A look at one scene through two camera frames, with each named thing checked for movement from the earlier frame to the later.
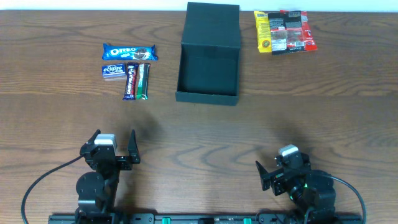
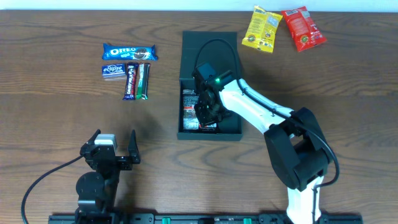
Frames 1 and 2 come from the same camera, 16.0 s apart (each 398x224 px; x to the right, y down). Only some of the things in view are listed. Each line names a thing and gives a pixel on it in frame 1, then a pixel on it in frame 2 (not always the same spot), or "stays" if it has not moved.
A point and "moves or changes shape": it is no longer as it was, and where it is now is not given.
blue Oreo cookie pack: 129,53 stays
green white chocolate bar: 142,89 stays
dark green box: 208,69 moves or changes shape
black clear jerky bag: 286,32 → 190,121
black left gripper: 125,164 stays
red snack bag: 308,41 moves or changes shape
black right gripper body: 277,178 → 204,113
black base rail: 89,218 stays
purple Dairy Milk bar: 129,93 stays
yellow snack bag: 263,33 moves or changes shape
